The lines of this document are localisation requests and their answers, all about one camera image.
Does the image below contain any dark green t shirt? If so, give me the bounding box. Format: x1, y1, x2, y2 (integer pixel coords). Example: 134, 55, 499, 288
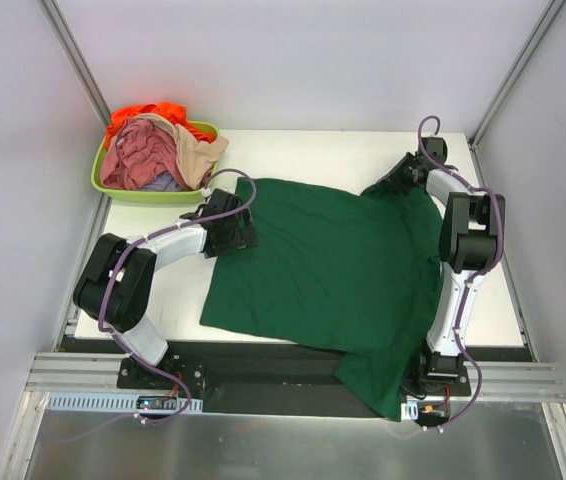
200, 178, 443, 421

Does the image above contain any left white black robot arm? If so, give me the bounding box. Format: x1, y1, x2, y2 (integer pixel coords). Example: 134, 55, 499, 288
73, 189, 258, 389

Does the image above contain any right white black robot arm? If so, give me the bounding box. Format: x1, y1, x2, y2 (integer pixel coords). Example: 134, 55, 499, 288
380, 136, 505, 398

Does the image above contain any lime green plastic basket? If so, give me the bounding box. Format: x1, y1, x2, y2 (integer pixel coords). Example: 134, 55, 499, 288
91, 141, 220, 204

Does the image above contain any lavender t shirt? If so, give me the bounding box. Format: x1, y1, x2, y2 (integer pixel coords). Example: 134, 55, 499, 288
140, 171, 182, 192

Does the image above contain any beige t shirt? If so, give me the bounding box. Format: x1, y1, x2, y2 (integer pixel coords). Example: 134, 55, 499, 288
136, 113, 229, 190

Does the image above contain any pink t shirt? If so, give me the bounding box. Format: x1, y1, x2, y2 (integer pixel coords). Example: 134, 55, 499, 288
100, 117, 191, 191

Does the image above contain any orange t shirt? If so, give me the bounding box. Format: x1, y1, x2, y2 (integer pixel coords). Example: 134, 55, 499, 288
103, 102, 219, 149

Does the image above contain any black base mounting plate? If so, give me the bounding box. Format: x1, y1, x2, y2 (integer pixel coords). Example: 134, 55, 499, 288
60, 335, 474, 416

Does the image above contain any right aluminium frame post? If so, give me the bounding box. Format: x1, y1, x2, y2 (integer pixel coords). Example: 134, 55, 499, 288
468, 0, 566, 361

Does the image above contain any aluminium frame post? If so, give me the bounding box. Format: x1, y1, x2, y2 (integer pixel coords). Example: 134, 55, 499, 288
468, 0, 566, 361
39, 0, 111, 352

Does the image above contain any aluminium front rail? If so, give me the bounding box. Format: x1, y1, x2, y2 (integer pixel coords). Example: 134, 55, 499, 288
26, 352, 566, 403

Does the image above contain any right white slotted cable duct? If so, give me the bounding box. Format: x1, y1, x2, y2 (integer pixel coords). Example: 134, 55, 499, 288
401, 400, 419, 421

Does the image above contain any white slotted cable duct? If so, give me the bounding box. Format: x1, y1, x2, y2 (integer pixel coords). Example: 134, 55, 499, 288
401, 400, 419, 421
47, 392, 203, 415

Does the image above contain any left white slotted cable duct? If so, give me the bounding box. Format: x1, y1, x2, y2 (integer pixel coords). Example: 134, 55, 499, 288
47, 392, 203, 415

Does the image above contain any left aluminium frame post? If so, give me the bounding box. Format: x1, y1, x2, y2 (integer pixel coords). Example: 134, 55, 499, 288
39, 0, 111, 352

